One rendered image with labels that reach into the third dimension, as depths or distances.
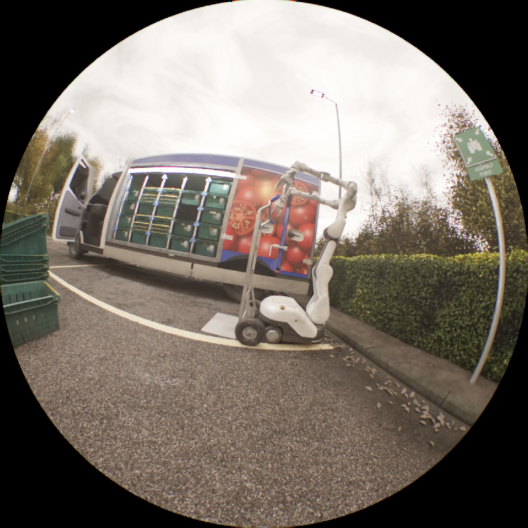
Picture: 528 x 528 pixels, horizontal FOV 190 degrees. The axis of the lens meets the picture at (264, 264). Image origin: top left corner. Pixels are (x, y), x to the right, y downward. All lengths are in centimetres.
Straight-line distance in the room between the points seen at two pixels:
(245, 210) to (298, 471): 271
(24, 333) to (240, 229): 271
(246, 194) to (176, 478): 287
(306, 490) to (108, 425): 71
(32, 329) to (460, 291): 319
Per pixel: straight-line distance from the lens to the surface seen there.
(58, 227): 397
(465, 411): 139
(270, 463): 73
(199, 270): 249
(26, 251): 169
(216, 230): 264
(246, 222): 247
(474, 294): 186
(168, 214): 299
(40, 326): 141
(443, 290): 195
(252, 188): 268
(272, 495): 70
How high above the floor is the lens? 68
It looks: level
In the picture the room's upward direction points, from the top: 10 degrees clockwise
